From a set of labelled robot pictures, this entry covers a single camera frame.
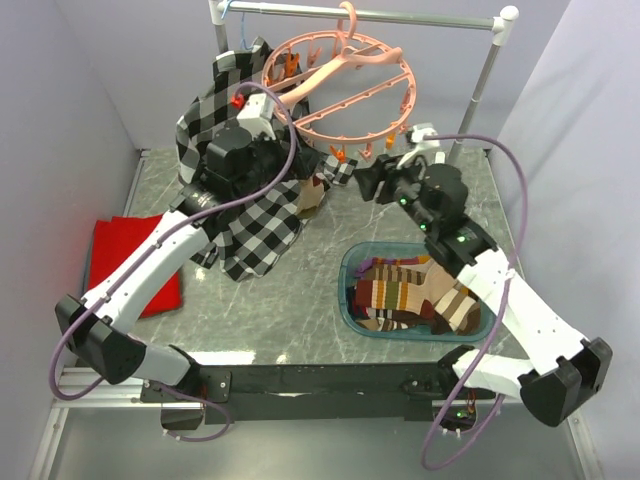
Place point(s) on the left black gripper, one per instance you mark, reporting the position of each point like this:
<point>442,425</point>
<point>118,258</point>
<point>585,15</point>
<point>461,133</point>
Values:
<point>304,163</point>

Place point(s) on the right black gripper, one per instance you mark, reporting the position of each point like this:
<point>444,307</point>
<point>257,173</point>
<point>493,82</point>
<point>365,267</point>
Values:
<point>369,178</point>

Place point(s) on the beige striped sock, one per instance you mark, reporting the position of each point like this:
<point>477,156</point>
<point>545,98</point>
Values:
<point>311,194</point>
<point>393,295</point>

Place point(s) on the pink round clip hanger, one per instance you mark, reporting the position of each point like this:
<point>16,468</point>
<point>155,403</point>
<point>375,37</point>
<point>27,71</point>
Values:
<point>362,91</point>

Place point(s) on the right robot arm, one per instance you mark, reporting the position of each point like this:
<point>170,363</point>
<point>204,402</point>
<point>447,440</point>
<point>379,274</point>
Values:
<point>563,369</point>

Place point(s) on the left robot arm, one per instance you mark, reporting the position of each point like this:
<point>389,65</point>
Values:
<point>239,167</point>

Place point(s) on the teal plastic basket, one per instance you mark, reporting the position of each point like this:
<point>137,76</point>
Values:
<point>395,250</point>

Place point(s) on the black white checkered shirt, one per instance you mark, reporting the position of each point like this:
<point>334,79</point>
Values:
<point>262,229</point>

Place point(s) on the metal clothes rack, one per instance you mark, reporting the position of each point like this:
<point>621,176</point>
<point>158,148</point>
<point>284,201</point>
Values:
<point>500,26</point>

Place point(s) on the brown striped sock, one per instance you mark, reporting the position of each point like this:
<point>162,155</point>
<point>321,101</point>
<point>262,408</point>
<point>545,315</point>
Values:
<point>457,309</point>

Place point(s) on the black base beam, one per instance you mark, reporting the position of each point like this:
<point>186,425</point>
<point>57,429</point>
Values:
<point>334,391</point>

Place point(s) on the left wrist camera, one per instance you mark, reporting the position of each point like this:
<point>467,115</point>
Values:
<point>255,113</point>

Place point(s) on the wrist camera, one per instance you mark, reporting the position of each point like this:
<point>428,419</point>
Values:
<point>255,113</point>
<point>421,139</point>

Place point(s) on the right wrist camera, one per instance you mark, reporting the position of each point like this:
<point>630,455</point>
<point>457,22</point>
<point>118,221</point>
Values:
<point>421,139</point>

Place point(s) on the blue wire hanger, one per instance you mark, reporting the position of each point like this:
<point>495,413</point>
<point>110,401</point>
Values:
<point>243,41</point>

